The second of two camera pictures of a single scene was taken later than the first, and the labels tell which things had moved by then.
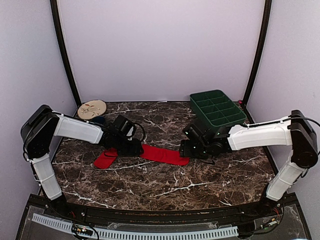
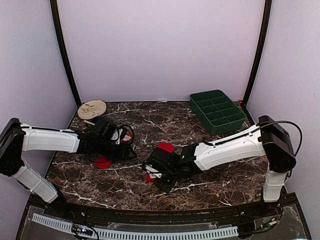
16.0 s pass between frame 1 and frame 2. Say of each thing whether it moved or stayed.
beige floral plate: stayed
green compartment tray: stayed
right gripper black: moved
